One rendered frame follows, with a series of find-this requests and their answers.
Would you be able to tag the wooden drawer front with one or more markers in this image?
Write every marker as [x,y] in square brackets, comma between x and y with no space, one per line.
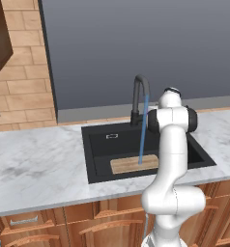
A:
[30,216]
[1,241]

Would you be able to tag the dark grey window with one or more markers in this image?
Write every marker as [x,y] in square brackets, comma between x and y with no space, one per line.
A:
[136,45]

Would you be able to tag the black sink basin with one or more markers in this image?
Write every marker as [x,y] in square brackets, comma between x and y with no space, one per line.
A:
[120,148]

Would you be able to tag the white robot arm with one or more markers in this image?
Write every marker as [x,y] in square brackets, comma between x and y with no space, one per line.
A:
[171,167]

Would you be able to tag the black curved sink faucet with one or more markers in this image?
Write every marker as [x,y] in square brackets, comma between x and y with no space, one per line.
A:
[135,106]

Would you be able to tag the light wooden cutting board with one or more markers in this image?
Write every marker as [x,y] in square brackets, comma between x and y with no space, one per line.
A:
[126,164]

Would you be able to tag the blue water stream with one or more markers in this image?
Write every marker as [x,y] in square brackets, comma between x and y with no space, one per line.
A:
[143,135]

